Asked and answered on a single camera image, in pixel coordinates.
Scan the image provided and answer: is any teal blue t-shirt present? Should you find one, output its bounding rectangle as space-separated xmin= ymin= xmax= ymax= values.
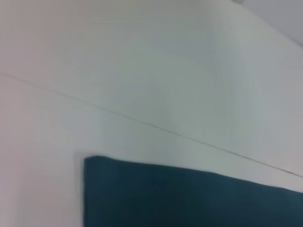
xmin=82 ymin=155 xmax=303 ymax=227

